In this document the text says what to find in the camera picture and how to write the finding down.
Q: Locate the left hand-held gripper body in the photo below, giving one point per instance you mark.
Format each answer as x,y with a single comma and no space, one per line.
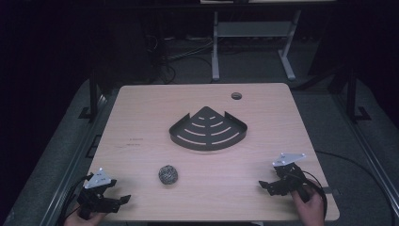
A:
94,197

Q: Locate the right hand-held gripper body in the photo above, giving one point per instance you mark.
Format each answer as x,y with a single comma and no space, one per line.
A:
290,179

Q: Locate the steel wool ball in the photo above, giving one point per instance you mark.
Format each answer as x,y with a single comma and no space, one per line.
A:
168,174

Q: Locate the black metal corner shelf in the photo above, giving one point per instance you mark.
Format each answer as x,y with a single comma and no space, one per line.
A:
208,135

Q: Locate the person's left hand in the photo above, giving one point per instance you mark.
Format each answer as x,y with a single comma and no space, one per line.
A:
82,221

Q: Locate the person's right hand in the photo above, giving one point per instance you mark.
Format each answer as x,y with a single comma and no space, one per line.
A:
309,210

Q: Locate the black metal stand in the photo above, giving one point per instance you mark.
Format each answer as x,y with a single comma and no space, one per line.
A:
352,94
93,97

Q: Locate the aluminium floor rail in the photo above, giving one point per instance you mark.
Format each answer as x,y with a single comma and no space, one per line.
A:
75,163
370,157

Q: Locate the grey metal desk frame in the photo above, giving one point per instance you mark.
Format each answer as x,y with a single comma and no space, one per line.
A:
254,29

